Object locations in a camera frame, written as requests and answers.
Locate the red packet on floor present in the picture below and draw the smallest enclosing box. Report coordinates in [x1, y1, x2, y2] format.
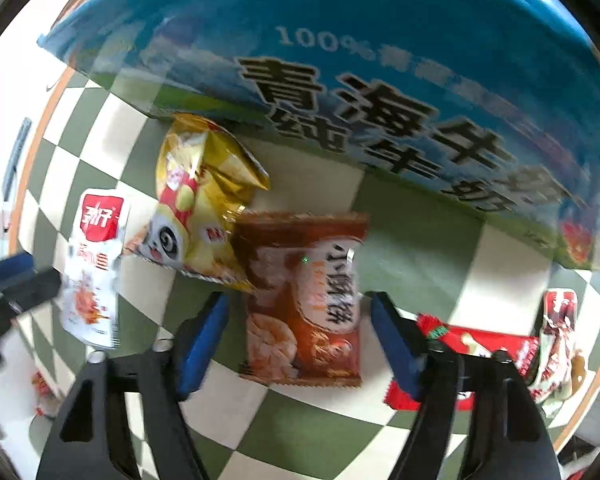
[31, 371, 57, 417]

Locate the white packet with red label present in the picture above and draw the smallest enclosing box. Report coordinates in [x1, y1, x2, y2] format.
[60, 187, 132, 351]

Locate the gold panda chip packet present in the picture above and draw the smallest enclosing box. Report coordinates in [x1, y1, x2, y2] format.
[122, 112, 271, 293]

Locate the checkered table mat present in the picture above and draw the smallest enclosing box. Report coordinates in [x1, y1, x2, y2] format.
[10, 67, 600, 480]

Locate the red and white snack packet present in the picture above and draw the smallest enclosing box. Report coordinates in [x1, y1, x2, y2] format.
[527, 287, 588, 406]

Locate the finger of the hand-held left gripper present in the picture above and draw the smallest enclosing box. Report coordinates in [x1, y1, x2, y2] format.
[0, 268, 63, 313]
[0, 251, 35, 282]

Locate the blue printed cardboard box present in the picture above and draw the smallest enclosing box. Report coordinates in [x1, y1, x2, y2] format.
[37, 0, 600, 273]

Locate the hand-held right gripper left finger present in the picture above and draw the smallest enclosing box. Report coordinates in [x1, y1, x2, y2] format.
[35, 290, 231, 480]

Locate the brown snack packet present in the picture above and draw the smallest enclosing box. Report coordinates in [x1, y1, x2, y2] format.
[232, 210, 371, 388]

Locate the blue phone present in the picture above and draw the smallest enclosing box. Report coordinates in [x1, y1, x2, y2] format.
[2, 117, 33, 201]

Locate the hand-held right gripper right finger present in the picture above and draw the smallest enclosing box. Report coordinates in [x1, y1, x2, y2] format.
[370, 291, 563, 480]

